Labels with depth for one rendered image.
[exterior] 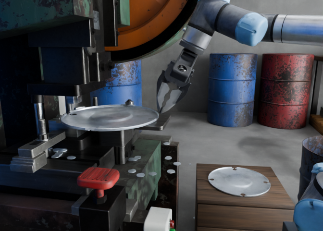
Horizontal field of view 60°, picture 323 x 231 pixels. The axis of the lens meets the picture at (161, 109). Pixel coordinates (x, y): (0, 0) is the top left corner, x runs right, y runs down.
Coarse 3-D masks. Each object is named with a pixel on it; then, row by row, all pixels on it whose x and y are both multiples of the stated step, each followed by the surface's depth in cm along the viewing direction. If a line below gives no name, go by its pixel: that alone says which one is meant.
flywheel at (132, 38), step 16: (144, 0) 111; (160, 0) 110; (176, 0) 105; (192, 0) 113; (144, 16) 113; (160, 16) 108; (176, 16) 107; (128, 32) 112; (144, 32) 111; (160, 32) 109; (112, 48) 115; (128, 48) 113
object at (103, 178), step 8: (88, 168) 55; (96, 168) 55; (104, 168) 55; (80, 176) 51; (88, 176) 52; (96, 176) 52; (104, 176) 51; (112, 176) 52; (80, 184) 50; (88, 184) 50; (96, 184) 50; (104, 184) 49; (112, 184) 50; (96, 192) 53
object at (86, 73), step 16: (96, 0) 81; (96, 16) 81; (96, 32) 82; (48, 48) 76; (64, 48) 76; (80, 48) 75; (96, 48) 82; (48, 64) 78; (64, 64) 77; (80, 64) 76; (96, 64) 77; (112, 64) 84; (48, 80) 79; (64, 80) 78; (80, 80) 77; (96, 80) 78
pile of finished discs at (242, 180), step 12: (228, 168) 149; (240, 168) 149; (216, 180) 136; (228, 180) 135; (240, 180) 135; (252, 180) 136; (264, 180) 136; (228, 192) 125; (240, 192) 125; (252, 192) 125; (264, 192) 124
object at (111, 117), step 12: (84, 108) 94; (96, 108) 96; (108, 108) 96; (120, 108) 96; (132, 108) 96; (144, 108) 96; (72, 120) 81; (84, 120) 81; (96, 120) 80; (108, 120) 79; (120, 120) 80; (132, 120) 81; (144, 120) 81; (156, 120) 81
